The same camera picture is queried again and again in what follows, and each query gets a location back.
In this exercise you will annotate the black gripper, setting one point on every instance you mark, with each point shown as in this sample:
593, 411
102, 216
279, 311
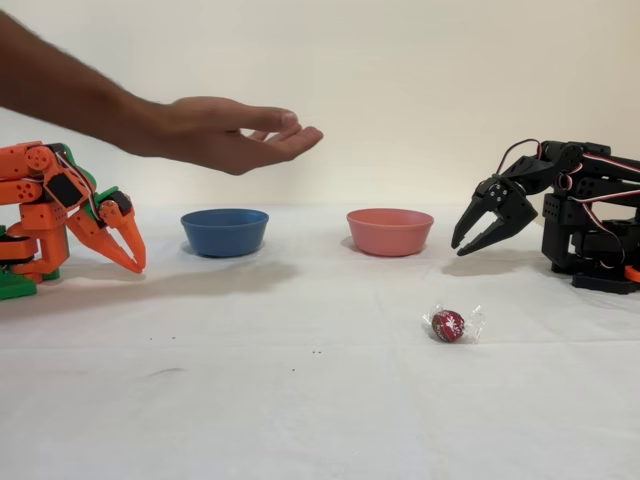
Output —
500, 196

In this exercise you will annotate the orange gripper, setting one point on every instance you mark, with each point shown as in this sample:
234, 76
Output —
111, 218

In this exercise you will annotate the red candy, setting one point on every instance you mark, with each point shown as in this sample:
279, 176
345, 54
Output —
448, 326

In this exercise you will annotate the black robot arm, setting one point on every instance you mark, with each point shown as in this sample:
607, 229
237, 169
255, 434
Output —
575, 220

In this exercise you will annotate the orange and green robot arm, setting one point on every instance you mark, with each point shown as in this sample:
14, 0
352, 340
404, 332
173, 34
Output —
45, 215

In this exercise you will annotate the green robot base block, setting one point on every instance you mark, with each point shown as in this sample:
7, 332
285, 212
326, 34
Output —
17, 290

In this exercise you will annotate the person's bare forearm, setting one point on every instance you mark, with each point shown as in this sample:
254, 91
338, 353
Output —
60, 85

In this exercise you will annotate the person's open hand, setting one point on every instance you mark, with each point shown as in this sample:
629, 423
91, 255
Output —
215, 132

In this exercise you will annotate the pink plastic bowl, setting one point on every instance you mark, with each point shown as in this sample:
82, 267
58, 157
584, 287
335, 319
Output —
390, 232

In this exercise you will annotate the blue plastic bowl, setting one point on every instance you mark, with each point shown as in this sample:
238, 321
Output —
225, 232

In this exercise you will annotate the white table cloth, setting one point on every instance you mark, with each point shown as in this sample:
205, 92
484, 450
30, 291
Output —
300, 400

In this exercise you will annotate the orange base bracket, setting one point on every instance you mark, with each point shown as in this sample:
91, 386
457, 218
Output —
633, 274

